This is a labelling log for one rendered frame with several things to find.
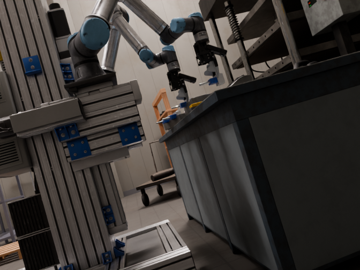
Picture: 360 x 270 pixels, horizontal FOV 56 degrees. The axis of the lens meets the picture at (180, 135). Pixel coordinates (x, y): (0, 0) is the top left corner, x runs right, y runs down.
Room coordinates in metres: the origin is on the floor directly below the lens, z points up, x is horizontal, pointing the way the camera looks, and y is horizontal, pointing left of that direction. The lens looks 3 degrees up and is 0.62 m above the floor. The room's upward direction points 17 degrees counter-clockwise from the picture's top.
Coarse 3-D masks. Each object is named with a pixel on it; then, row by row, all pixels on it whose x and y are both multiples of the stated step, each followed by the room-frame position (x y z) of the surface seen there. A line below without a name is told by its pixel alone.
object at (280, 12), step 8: (272, 0) 2.12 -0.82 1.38; (280, 0) 2.09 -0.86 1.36; (280, 8) 2.09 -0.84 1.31; (280, 16) 2.10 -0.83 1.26; (280, 24) 2.12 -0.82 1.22; (288, 24) 2.10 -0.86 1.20; (216, 32) 3.23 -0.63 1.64; (288, 32) 2.09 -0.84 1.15; (216, 40) 3.24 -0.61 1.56; (288, 40) 2.10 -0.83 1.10; (288, 48) 2.12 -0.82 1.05; (296, 48) 2.10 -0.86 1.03; (224, 56) 3.23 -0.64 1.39; (296, 56) 2.09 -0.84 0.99; (224, 64) 3.24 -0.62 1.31; (232, 80) 3.23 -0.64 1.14
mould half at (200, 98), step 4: (244, 76) 1.90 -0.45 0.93; (248, 76) 1.90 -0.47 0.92; (236, 80) 1.89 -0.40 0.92; (240, 80) 1.89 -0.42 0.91; (244, 80) 1.90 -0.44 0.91; (248, 80) 1.90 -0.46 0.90; (232, 84) 1.88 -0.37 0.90; (236, 84) 1.89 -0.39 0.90; (200, 96) 1.85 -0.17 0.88; (204, 96) 1.85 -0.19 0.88; (192, 100) 1.84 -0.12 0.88; (196, 100) 1.84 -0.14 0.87; (200, 100) 1.85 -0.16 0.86; (188, 104) 1.95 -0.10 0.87; (184, 108) 2.07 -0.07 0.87; (188, 108) 1.98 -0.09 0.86; (188, 112) 2.01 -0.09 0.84
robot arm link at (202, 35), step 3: (198, 33) 1.73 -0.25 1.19; (201, 33) 1.73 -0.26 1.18; (204, 33) 1.73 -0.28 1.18; (195, 36) 1.74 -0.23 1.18; (198, 36) 1.73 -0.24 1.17; (201, 36) 1.73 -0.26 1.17; (204, 36) 1.73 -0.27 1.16; (207, 36) 1.74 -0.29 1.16; (195, 39) 1.75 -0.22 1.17; (198, 39) 1.73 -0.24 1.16; (201, 39) 1.73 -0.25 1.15
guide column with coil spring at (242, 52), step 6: (228, 12) 2.85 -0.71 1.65; (234, 18) 2.84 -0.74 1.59; (240, 36) 2.84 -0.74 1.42; (240, 42) 2.84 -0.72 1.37; (240, 48) 2.84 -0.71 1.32; (246, 54) 2.84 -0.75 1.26; (246, 60) 2.84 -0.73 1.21; (246, 66) 2.84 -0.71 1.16; (246, 72) 2.86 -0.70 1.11; (252, 72) 2.84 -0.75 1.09; (252, 78) 2.84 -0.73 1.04
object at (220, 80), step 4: (216, 76) 1.74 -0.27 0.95; (220, 76) 1.74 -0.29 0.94; (208, 80) 1.76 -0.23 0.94; (212, 80) 1.74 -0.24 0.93; (216, 80) 1.74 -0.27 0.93; (220, 80) 1.74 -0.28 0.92; (224, 80) 1.75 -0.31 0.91; (200, 84) 1.74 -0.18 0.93; (204, 84) 1.75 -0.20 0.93; (212, 84) 1.76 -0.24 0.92; (216, 84) 1.77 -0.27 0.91; (220, 84) 1.76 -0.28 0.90
